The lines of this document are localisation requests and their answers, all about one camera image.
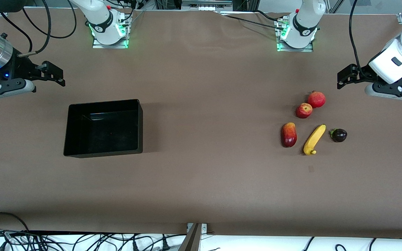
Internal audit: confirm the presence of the red yellow mango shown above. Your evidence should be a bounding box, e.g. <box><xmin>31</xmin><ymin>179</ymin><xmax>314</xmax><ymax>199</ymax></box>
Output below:
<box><xmin>281</xmin><ymin>122</ymin><xmax>297</xmax><ymax>148</ymax></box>

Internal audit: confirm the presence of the dark purple eggplant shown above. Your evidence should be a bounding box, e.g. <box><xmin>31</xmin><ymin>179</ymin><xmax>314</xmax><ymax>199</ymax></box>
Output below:
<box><xmin>329</xmin><ymin>128</ymin><xmax>348</xmax><ymax>143</ymax></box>

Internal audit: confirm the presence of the aluminium frame structure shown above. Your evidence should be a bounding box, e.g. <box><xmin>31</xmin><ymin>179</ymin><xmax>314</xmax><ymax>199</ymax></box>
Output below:
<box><xmin>154</xmin><ymin>0</ymin><xmax>259</xmax><ymax>13</ymax></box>

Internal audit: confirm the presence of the black looping cable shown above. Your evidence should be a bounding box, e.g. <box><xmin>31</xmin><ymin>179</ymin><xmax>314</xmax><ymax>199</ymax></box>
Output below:
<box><xmin>22</xmin><ymin>0</ymin><xmax>77</xmax><ymax>39</ymax></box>

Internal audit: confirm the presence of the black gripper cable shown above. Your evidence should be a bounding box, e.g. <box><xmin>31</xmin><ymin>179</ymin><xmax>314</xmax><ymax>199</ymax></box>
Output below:
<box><xmin>0</xmin><ymin>0</ymin><xmax>52</xmax><ymax>57</ymax></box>
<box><xmin>349</xmin><ymin>0</ymin><xmax>374</xmax><ymax>80</ymax></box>

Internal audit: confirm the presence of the black base cable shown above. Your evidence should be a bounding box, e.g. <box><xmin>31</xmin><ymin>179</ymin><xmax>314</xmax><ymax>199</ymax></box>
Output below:
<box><xmin>222</xmin><ymin>10</ymin><xmax>287</xmax><ymax>28</ymax></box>

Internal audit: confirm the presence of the yellow banana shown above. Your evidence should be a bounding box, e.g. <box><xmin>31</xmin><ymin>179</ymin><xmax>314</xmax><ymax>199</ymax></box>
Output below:
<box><xmin>303</xmin><ymin>124</ymin><xmax>327</xmax><ymax>155</ymax></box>

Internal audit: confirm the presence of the red yellow apple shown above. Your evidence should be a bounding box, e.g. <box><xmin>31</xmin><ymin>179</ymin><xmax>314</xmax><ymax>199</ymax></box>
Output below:
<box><xmin>296</xmin><ymin>103</ymin><xmax>313</xmax><ymax>119</ymax></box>

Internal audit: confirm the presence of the red pomegranate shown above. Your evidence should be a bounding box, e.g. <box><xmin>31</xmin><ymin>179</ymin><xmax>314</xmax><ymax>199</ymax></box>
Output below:
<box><xmin>308</xmin><ymin>91</ymin><xmax>326</xmax><ymax>108</ymax></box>

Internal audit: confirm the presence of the black plastic box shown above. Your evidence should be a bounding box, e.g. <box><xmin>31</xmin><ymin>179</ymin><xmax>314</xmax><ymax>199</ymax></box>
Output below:
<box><xmin>63</xmin><ymin>99</ymin><xmax>143</xmax><ymax>158</ymax></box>

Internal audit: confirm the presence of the metal table bracket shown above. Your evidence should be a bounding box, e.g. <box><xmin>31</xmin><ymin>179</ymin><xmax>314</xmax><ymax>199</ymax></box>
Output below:
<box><xmin>178</xmin><ymin>222</ymin><xmax>208</xmax><ymax>251</ymax></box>

